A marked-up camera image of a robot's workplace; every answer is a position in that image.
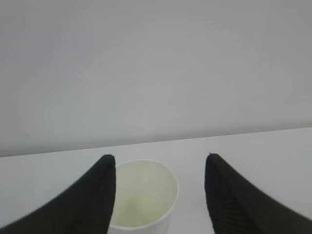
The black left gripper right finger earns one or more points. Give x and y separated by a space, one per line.
236 206

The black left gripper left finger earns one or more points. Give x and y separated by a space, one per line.
85 207

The white paper cup green logo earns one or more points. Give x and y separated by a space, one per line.
146 193

